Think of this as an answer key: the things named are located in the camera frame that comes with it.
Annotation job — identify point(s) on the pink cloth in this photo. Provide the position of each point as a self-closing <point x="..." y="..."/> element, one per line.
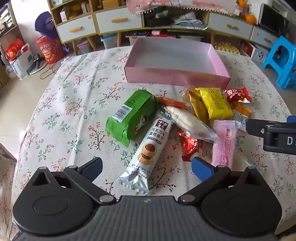
<point x="161" y="3"/>

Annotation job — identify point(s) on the red printed bag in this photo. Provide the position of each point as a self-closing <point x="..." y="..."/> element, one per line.
<point x="49" y="51"/>

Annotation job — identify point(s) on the red white-print snack packet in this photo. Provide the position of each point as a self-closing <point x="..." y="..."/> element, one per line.
<point x="237" y="95"/>

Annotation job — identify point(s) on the red foil snack packet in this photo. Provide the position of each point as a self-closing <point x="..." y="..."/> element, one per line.
<point x="189" y="146"/>

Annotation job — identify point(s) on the golden snack packet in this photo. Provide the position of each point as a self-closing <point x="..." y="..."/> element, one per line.
<point x="197" y="109"/>

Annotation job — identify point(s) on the wall shelf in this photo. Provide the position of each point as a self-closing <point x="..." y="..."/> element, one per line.
<point x="7" y="18"/>

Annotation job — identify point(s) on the purple bag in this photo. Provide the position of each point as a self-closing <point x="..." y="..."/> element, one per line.
<point x="45" y="23"/>

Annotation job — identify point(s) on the white shopping bag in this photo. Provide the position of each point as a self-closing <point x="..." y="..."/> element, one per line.
<point x="22" y="66"/>

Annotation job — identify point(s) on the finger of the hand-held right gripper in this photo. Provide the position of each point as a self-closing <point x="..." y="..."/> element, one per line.
<point x="254" y="127"/>

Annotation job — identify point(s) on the orange snack packet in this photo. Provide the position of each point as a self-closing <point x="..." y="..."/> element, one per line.
<point x="242" y="108"/>

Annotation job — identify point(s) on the yellow egg carton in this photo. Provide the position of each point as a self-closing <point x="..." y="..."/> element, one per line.
<point x="226" y="47"/>

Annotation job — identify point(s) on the red gift bag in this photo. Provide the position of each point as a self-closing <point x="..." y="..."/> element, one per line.
<point x="13" y="51"/>

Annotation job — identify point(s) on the black microwave oven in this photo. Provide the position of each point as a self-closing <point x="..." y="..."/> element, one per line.
<point x="275" y="20"/>

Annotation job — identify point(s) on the pink cardboard box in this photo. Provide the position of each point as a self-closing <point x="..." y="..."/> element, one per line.
<point x="175" y="58"/>

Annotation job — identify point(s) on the green snack packet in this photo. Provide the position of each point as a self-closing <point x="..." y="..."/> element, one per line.
<point x="131" y="113"/>

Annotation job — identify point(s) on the orange fruit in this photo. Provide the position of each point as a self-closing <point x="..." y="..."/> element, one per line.
<point x="242" y="3"/>
<point x="251" y="19"/>

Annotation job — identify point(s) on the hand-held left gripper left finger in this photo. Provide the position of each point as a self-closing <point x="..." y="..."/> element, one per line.
<point x="92" y="169"/>

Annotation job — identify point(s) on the pink snack packet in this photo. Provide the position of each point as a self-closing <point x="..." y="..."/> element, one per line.
<point x="225" y="143"/>

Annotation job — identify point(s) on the wooden cabinet with white drawers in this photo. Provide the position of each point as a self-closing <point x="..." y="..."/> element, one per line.
<point x="120" y="20"/>

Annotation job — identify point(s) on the blue plastic stool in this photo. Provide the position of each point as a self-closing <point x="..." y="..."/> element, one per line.
<point x="284" y="44"/>

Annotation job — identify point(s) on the yellow snack packet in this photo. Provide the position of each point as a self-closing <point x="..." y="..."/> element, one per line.
<point x="215" y="102"/>

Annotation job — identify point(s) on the thin orange-red snack packet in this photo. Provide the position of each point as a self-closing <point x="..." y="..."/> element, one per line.
<point x="172" y="102"/>

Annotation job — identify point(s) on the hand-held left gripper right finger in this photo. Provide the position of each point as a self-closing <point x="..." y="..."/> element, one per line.
<point x="203" y="171"/>

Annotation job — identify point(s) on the clear white bread packet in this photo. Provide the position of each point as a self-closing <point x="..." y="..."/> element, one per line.
<point x="187" y="120"/>

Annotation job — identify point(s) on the silver snack packet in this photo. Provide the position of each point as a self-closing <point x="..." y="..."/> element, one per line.
<point x="240" y="122"/>

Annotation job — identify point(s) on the white and blue box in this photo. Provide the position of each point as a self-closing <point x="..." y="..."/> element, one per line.
<point x="260" y="54"/>

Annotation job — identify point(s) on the clear plastic storage box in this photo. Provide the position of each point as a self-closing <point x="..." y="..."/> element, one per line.
<point x="84" y="46"/>
<point x="109" y="41"/>

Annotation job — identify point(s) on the white cookie bar packet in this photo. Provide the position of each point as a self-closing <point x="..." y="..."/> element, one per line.
<point x="148" y="148"/>

